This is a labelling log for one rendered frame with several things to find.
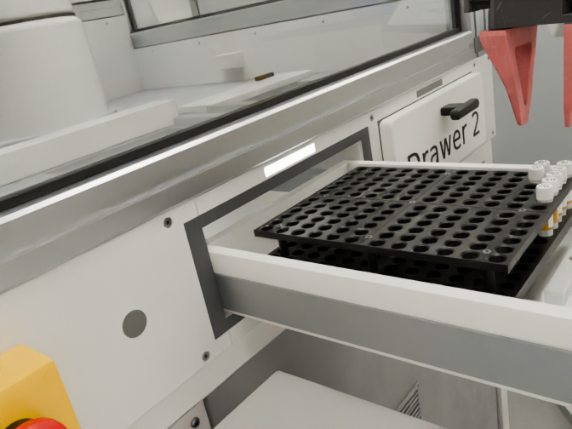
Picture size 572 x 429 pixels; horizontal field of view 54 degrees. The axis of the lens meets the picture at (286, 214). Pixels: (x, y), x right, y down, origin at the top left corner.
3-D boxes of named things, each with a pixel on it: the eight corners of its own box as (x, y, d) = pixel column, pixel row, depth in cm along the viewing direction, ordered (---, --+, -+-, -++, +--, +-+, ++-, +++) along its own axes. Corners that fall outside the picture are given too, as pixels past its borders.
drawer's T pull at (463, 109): (480, 106, 78) (479, 97, 77) (458, 121, 72) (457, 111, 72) (455, 107, 80) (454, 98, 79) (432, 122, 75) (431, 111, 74)
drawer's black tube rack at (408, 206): (579, 241, 50) (578, 172, 47) (512, 349, 37) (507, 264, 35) (365, 219, 64) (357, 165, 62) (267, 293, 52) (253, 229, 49)
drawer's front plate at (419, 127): (486, 140, 90) (482, 71, 86) (402, 207, 70) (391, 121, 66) (476, 140, 91) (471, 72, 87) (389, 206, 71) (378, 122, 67)
